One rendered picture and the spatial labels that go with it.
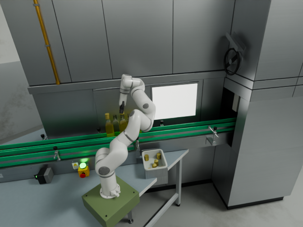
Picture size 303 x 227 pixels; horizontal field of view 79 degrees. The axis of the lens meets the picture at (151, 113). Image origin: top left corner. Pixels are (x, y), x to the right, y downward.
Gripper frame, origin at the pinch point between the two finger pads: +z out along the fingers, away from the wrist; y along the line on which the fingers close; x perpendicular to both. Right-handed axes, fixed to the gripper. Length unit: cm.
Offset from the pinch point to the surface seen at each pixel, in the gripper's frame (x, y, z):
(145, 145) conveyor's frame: 24.6, 6.3, 27.0
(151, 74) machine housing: 20.5, -14.6, -29.5
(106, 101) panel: -12.4, -11.9, -1.1
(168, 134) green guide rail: 42.9, 4.4, 15.2
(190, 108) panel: 63, -12, -5
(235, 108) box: 106, -9, -13
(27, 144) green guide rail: -70, -4, 43
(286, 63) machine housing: 103, 24, -61
